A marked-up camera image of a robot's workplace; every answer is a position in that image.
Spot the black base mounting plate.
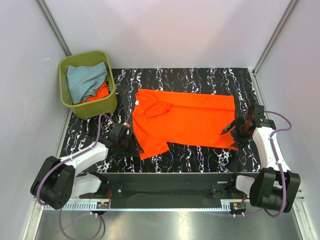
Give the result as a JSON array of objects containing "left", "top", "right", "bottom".
[{"left": 80, "top": 172, "right": 241, "bottom": 212}]

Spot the orange t shirt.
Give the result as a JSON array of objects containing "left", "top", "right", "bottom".
[
  {"left": 78, "top": 81, "right": 110, "bottom": 104},
  {"left": 132, "top": 89, "right": 236, "bottom": 160}
]

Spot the grey blue t shirt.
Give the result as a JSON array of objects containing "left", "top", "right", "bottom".
[{"left": 66, "top": 62, "right": 108, "bottom": 105}]

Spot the olive green plastic basket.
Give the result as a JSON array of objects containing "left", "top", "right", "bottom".
[{"left": 58, "top": 50, "right": 117, "bottom": 120}]

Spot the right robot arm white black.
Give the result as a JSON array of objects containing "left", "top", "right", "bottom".
[{"left": 222, "top": 104, "right": 301, "bottom": 218}]

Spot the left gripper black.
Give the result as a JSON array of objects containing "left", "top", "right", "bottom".
[{"left": 118, "top": 132, "right": 144, "bottom": 158}]

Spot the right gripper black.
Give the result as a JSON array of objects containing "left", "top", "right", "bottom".
[{"left": 221, "top": 115, "right": 253, "bottom": 150}]

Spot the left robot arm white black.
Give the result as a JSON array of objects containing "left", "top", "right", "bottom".
[{"left": 30, "top": 123, "right": 144, "bottom": 210}]

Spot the aluminium frame rail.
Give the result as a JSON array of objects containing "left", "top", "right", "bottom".
[{"left": 32, "top": 181, "right": 306, "bottom": 213}]

